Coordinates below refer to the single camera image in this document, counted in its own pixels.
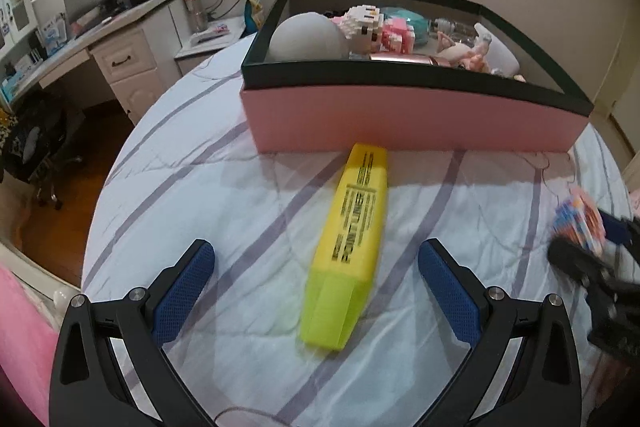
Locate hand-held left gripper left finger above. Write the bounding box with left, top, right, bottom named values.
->
left=49, top=238, right=217, bottom=427

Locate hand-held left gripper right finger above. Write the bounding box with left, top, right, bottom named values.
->
left=417, top=238, right=583, bottom=427

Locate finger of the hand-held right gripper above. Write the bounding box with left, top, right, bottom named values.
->
left=547, top=237, right=618, bottom=295
left=600, top=209, right=640, bottom=253

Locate colourful tape roll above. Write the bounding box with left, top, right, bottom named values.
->
left=550, top=187, right=608, bottom=253

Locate yellow highlighter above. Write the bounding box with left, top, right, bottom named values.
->
left=300, top=143, right=389, bottom=352

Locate pink box with black rim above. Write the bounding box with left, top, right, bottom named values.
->
left=241, top=0, right=594, bottom=154

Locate white charger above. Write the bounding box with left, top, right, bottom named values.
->
left=472, top=23, right=519, bottom=76

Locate rose gold tube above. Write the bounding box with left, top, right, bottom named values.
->
left=370, top=52, right=451, bottom=66

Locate small glass bottle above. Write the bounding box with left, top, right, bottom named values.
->
left=430, top=18, right=476, bottom=42

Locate teal round case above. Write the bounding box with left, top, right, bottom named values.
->
left=382, top=7, right=431, bottom=45

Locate white and pink brick figure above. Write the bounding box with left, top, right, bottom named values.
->
left=335, top=5, right=418, bottom=55

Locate white round night light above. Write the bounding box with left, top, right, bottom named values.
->
left=269, top=12, right=348, bottom=60

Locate white striped quilt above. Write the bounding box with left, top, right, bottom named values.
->
left=81, top=34, right=636, bottom=427

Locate pink blanket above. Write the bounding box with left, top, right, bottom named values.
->
left=0, top=264, right=61, bottom=427

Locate black office chair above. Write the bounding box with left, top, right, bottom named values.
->
left=0, top=89, right=83, bottom=210

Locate white nightstand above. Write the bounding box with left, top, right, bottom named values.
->
left=174, top=18, right=258, bottom=78

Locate white desk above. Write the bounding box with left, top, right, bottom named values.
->
left=0, top=0, right=201, bottom=125

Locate small flat packet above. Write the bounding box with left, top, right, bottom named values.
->
left=197, top=24, right=230, bottom=42

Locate red-capped water bottle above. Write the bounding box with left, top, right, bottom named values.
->
left=181, top=0, right=208, bottom=32

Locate blue and white box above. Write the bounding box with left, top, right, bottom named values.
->
left=39, top=14, right=68, bottom=55

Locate colourful snack bag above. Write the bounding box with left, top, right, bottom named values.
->
left=243, top=0, right=264, bottom=34

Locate white glass-door cabinet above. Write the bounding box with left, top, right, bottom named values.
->
left=0, top=0, right=38, bottom=52

